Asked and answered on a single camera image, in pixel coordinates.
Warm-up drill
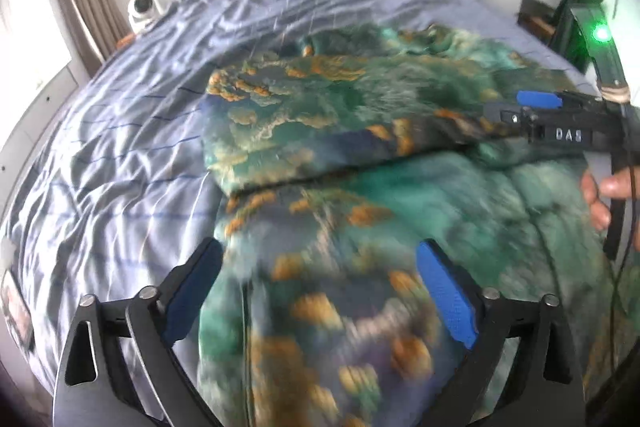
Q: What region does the white round fan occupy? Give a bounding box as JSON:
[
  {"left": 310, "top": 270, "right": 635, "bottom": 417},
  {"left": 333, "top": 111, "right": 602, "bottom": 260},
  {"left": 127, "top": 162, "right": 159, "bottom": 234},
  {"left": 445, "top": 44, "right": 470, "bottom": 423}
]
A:
[{"left": 126, "top": 0, "right": 169, "bottom": 28}]

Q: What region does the green patterned jacket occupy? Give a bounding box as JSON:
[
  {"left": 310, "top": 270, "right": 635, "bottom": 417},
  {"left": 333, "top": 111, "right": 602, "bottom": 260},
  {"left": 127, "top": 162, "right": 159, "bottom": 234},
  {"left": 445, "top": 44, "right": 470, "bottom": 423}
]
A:
[{"left": 197, "top": 23, "right": 640, "bottom": 427}]

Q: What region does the smartphone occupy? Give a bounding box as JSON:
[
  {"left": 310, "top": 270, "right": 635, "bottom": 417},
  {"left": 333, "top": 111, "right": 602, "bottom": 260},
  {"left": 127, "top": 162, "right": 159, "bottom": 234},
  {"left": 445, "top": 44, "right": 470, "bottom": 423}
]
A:
[{"left": 0, "top": 271, "right": 36, "bottom": 354}]

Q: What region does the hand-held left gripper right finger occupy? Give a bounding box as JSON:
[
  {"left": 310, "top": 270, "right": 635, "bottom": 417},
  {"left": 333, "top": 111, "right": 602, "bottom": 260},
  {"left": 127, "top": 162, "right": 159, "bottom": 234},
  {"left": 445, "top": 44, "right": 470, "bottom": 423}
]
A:
[{"left": 412, "top": 238, "right": 587, "bottom": 427}]

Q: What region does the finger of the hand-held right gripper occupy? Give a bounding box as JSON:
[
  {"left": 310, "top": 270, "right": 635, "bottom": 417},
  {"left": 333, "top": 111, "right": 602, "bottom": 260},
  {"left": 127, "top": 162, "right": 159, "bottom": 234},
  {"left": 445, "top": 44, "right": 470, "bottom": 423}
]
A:
[
  {"left": 516, "top": 90, "right": 598, "bottom": 109},
  {"left": 483, "top": 103, "right": 534, "bottom": 140}
]

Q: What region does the person's right hand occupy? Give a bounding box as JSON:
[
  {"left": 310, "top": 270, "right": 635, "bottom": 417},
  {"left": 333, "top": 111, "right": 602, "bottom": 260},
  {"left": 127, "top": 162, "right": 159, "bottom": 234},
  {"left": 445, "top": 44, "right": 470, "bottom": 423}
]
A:
[{"left": 581, "top": 168, "right": 640, "bottom": 254}]

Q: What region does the chair with black coat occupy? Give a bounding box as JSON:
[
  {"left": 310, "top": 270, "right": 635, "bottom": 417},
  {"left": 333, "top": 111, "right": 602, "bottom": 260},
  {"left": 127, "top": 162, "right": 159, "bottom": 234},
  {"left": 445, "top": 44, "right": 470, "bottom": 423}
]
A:
[{"left": 552, "top": 0, "right": 601, "bottom": 68}]

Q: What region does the bed with blue checked sheet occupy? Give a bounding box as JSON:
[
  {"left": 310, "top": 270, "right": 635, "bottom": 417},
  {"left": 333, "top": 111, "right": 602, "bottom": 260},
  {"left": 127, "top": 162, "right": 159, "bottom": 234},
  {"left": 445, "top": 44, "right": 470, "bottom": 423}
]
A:
[{"left": 0, "top": 0, "right": 601, "bottom": 413}]

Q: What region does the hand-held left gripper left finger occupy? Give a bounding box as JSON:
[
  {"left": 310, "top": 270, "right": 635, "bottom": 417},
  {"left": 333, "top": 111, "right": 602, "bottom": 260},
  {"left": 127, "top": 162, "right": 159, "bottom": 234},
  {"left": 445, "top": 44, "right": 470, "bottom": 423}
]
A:
[{"left": 52, "top": 237, "right": 226, "bottom": 427}]

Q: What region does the window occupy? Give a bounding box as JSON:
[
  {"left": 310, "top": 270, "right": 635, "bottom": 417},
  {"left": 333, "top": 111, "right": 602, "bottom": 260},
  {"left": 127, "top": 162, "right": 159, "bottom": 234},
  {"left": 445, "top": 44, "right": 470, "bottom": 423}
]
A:
[{"left": 0, "top": 0, "right": 73, "bottom": 108}]

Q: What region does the white window bench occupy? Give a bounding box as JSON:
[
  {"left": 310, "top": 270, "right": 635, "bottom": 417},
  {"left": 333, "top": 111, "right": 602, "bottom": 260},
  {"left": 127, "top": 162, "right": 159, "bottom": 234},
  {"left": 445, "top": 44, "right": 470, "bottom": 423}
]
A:
[{"left": 0, "top": 62, "right": 86, "bottom": 228}]

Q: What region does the wooden chair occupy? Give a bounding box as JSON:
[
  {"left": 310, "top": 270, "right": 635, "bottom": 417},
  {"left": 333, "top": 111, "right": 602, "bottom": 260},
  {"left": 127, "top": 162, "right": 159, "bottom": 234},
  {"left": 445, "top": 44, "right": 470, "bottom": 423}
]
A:
[{"left": 517, "top": 9, "right": 563, "bottom": 40}]

